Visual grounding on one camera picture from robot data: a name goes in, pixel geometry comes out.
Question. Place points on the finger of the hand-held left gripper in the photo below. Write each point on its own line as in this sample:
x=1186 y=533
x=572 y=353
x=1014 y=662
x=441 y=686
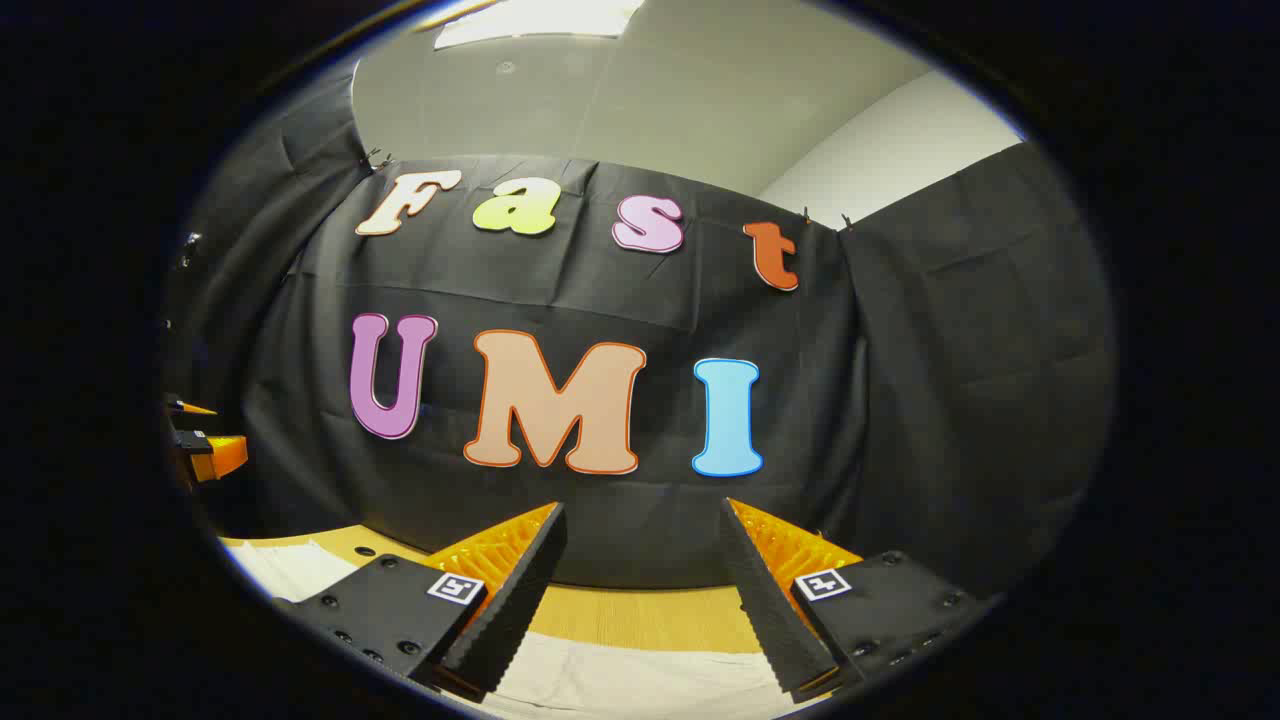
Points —
x=195 y=407
x=222 y=458

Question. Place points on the black backdrop cloth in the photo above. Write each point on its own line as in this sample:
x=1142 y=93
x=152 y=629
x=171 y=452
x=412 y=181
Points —
x=900 y=400

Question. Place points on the ceiling light panel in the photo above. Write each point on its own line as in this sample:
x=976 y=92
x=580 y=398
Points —
x=540 y=18

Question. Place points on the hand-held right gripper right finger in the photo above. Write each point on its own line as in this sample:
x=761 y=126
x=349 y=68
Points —
x=770 y=600

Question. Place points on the white jeans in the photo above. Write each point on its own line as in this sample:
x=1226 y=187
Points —
x=640 y=685

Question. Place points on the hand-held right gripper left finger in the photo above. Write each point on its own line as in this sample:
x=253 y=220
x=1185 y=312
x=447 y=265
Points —
x=515 y=600

